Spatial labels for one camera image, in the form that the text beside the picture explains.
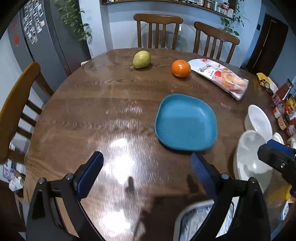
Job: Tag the large white bowl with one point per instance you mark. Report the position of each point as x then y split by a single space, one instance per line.
246 163

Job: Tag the medium white bowl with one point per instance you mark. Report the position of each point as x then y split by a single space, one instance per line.
257 120

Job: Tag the dark wooden door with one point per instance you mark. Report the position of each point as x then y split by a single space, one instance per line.
269 45

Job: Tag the wooden chair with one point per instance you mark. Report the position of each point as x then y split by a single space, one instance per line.
160 22
216 35
12 111

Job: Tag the white blue patterned square plate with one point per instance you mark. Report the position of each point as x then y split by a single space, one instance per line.
191 218

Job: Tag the yellow snack packet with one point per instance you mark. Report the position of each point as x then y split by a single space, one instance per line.
267 83

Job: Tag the orange fruit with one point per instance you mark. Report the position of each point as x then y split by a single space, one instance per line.
180 68

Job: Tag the wall shelf with jars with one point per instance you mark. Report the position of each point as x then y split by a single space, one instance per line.
226 10

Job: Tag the grey refrigerator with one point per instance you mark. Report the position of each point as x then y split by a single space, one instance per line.
38 34

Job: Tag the yellow green pear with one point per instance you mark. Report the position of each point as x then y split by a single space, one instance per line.
142 59

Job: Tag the green hanging plant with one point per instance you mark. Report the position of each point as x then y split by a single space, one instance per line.
70 15

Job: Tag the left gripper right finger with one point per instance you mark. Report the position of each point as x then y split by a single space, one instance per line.
213 182

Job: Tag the white bread bag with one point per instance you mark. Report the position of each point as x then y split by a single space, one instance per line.
220 76

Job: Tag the wooden chair back right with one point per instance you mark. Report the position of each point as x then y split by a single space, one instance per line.
216 35

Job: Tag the small white bowl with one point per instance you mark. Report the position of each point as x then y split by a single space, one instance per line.
278 138

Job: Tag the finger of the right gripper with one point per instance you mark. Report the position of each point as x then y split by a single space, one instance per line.
278 156

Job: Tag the wooden chair back middle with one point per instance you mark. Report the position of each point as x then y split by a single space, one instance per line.
160 22

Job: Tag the wooden chair left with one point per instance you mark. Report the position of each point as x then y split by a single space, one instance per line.
12 111

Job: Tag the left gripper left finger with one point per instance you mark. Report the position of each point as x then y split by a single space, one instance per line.
86 175

